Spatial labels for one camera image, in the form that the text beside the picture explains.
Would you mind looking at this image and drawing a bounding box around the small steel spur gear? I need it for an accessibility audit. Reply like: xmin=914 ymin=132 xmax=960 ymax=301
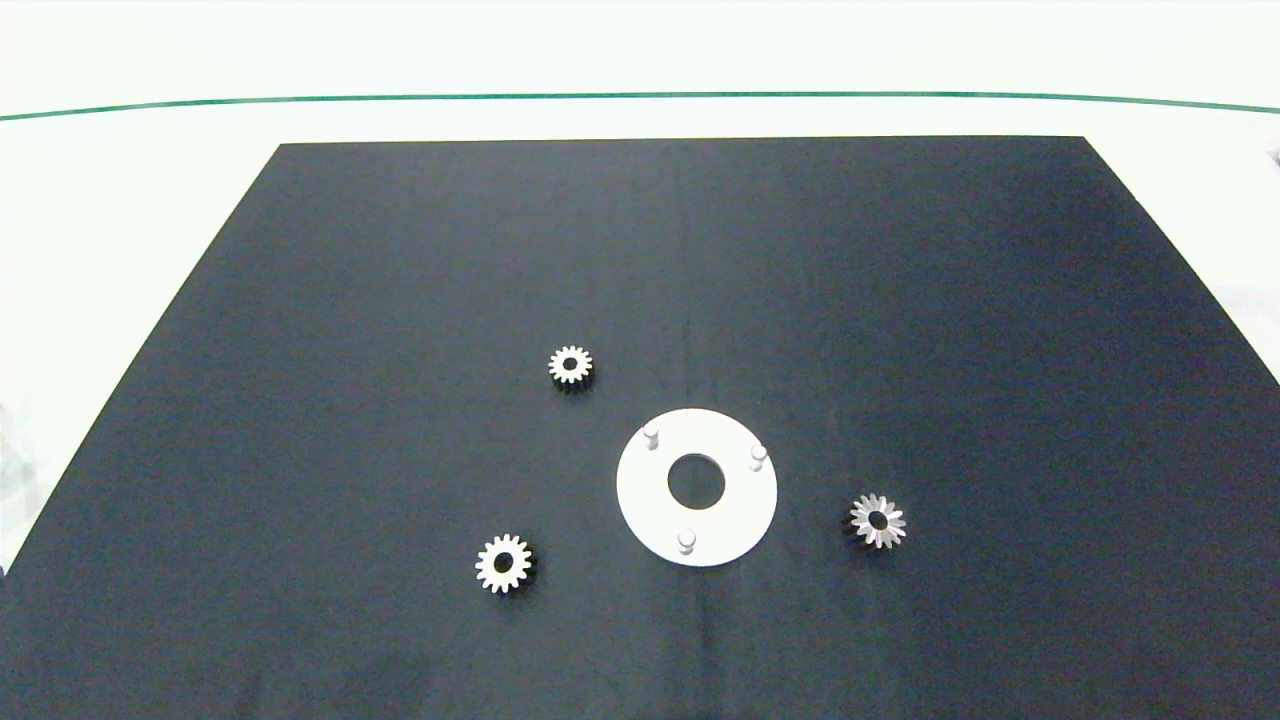
xmin=548 ymin=345 xmax=595 ymax=393

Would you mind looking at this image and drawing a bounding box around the large steel spur gear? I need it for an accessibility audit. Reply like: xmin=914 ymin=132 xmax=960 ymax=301
xmin=474 ymin=533 xmax=539 ymax=596

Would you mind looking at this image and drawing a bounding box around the steel bevel gear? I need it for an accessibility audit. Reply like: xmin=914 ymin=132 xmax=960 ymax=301
xmin=846 ymin=492 xmax=909 ymax=551

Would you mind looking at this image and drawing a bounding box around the round white plate with pins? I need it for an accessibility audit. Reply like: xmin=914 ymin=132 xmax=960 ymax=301
xmin=616 ymin=408 xmax=779 ymax=569

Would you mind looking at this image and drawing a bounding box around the black mat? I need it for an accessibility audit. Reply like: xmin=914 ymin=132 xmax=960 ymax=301
xmin=0 ymin=136 xmax=1280 ymax=720

